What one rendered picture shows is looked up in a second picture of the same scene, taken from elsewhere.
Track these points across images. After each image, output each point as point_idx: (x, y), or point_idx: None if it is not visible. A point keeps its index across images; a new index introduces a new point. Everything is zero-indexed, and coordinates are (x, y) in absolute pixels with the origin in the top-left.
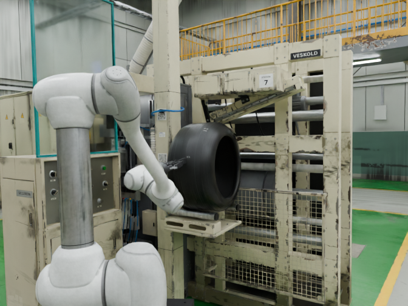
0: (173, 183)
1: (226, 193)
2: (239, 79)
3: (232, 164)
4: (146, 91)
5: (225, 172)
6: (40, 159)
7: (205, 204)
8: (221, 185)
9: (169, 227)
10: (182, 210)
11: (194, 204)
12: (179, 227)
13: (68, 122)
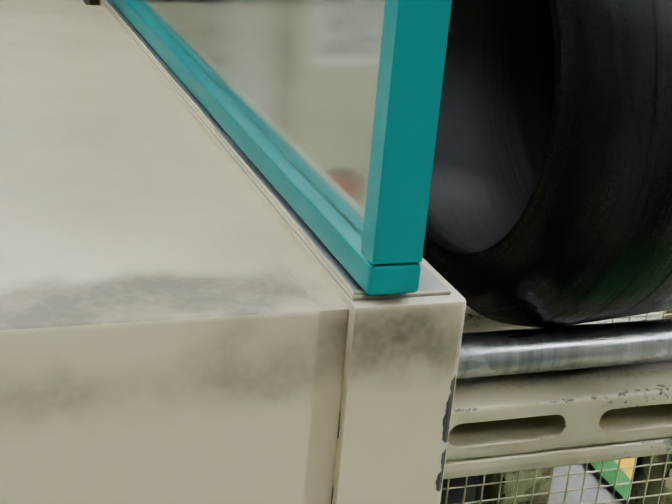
0: (661, 211)
1: (513, 179)
2: None
3: (506, 11)
4: None
5: (466, 56)
6: (463, 317)
7: None
8: (461, 134)
9: (465, 458)
10: (541, 341)
11: (661, 302)
12: (537, 445)
13: None
